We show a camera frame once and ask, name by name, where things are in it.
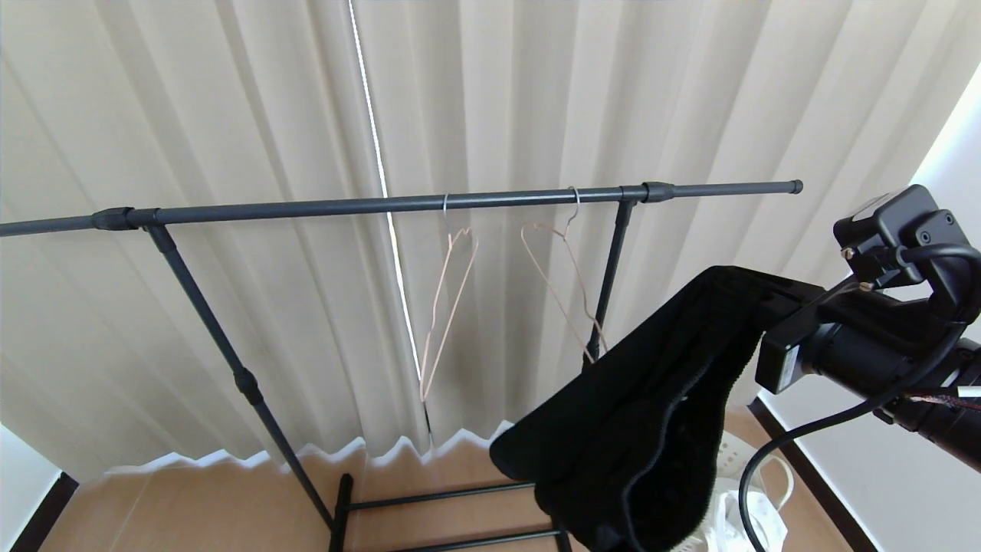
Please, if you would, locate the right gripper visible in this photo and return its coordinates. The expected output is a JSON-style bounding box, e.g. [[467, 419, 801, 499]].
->
[[755, 278, 955, 396]]

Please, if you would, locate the black garment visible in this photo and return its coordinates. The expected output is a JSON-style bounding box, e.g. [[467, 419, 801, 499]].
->
[[489, 265, 775, 552]]

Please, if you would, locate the pink clothes hanger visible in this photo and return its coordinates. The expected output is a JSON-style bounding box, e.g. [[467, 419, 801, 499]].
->
[[520, 186, 610, 363], [418, 193, 481, 403]]

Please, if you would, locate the white laundry basket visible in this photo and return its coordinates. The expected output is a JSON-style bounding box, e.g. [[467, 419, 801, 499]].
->
[[674, 429, 794, 552]]

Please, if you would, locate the black clothes rack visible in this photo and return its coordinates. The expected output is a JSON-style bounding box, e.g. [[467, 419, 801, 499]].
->
[[0, 180, 804, 552]]

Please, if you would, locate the white garment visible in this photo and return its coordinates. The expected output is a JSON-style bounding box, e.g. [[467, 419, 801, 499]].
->
[[705, 491, 786, 552]]

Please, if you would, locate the black cable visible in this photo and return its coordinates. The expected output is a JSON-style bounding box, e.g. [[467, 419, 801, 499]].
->
[[738, 244, 981, 552]]

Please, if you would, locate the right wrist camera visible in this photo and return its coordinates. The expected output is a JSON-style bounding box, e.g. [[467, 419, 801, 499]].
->
[[834, 184, 981, 323]]

